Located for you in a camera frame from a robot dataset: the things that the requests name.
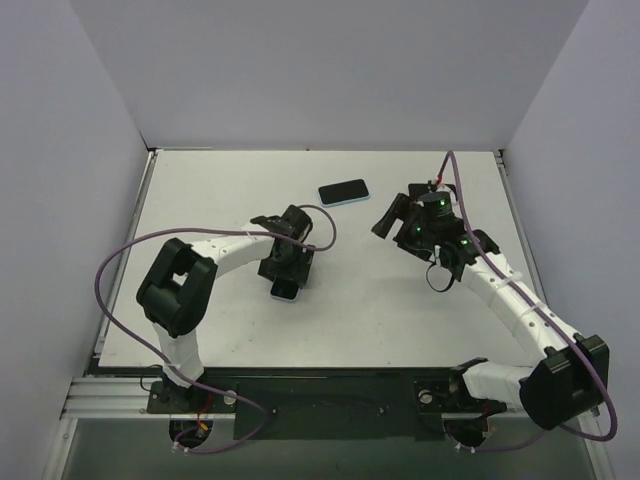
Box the lilac phone case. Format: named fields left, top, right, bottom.
left=270, top=279, right=300, bottom=303

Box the phone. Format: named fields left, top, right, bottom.
left=318, top=179, right=370, bottom=207

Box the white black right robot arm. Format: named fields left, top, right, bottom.
left=372, top=182, right=609, bottom=430

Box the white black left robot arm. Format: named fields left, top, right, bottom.
left=136, top=205, right=314, bottom=412

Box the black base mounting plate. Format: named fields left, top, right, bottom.
left=147, top=367, right=507, bottom=443

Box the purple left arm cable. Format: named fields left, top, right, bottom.
left=94, top=203, right=339, bottom=455

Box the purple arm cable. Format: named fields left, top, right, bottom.
left=429, top=150, right=619, bottom=455
left=94, top=203, right=339, bottom=455

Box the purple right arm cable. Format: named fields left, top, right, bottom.
left=429, top=150, right=619, bottom=455

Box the aluminium table edge rail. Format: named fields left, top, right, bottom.
left=60, top=377, right=236, bottom=420

